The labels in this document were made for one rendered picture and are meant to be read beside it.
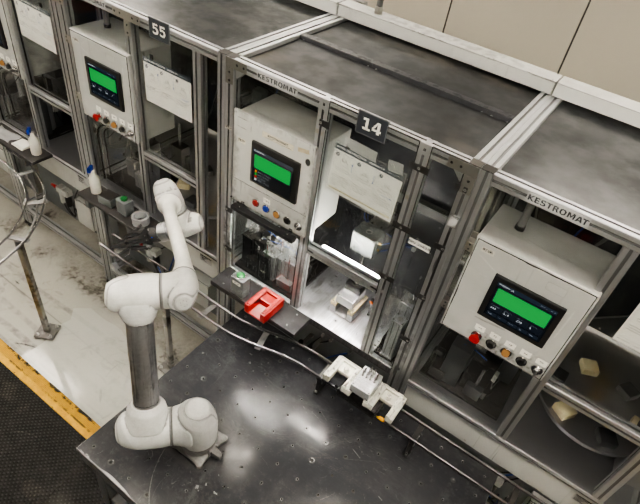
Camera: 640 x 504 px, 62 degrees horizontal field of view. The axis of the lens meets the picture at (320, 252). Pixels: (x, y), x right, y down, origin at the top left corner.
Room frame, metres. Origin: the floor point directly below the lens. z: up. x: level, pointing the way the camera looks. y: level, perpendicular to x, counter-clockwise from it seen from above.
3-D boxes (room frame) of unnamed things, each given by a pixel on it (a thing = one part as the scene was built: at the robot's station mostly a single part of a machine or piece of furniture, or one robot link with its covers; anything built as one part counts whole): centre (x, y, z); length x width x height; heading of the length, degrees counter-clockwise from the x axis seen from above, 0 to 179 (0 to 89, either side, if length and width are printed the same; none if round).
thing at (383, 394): (1.42, -0.31, 0.84); 0.36 x 0.14 x 0.10; 61
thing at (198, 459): (1.12, 0.36, 0.71); 0.22 x 0.18 x 0.06; 61
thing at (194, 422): (1.13, 0.38, 0.85); 0.18 x 0.16 x 0.22; 108
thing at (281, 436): (1.12, -0.05, 0.66); 1.50 x 1.06 x 0.04; 61
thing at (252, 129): (1.98, 0.21, 1.60); 0.42 x 0.29 x 0.46; 61
